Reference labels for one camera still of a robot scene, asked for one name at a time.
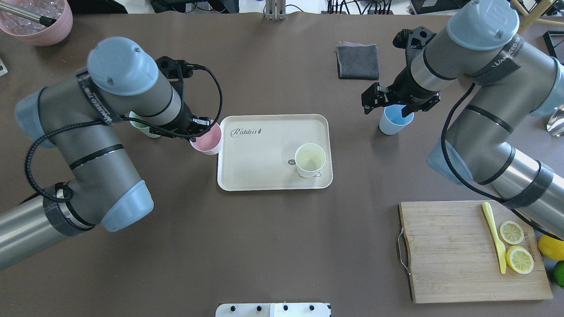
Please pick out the whole yellow lemon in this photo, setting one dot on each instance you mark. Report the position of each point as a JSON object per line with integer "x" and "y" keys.
{"x": 551, "y": 248}

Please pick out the grey folded cloth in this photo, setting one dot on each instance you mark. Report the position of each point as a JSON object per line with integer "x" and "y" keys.
{"x": 357, "y": 61}

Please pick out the wooden cutting board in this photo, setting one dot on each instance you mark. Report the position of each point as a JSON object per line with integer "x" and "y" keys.
{"x": 451, "y": 257}

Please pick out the pink cup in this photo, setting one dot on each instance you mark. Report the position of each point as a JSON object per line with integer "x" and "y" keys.
{"x": 210, "y": 143}

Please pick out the mint green cup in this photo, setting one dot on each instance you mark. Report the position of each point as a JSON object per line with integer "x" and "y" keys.
{"x": 141, "y": 127}

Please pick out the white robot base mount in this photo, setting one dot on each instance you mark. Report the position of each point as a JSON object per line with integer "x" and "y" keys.
{"x": 281, "y": 309}

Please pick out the cream rabbit tray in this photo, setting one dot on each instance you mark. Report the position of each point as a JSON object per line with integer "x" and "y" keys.
{"x": 258, "y": 152}

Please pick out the yellow plastic knife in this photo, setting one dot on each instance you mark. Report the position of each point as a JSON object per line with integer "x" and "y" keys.
{"x": 499, "y": 246}

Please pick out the light blue cup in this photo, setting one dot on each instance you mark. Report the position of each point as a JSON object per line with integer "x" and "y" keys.
{"x": 392, "y": 121}

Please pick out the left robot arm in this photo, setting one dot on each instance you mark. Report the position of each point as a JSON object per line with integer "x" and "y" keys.
{"x": 78, "y": 116}

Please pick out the pink mixing bowl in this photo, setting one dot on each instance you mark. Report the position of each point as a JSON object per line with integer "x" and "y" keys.
{"x": 36, "y": 22}

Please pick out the wooden cup stand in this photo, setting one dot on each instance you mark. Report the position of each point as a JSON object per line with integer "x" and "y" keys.
{"x": 534, "y": 16}

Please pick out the lemon slice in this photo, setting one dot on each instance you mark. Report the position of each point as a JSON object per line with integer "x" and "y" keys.
{"x": 519, "y": 259}
{"x": 511, "y": 232}

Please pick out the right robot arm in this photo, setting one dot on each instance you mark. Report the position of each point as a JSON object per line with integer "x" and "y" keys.
{"x": 515, "y": 80}

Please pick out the pale yellow cup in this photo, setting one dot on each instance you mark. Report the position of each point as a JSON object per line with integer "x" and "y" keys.
{"x": 309, "y": 159}

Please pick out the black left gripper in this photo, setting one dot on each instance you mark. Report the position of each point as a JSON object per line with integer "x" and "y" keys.
{"x": 183, "y": 118}

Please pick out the green lime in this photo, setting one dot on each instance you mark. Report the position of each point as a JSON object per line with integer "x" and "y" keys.
{"x": 558, "y": 274}

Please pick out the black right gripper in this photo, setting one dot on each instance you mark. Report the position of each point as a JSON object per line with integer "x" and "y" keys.
{"x": 406, "y": 87}

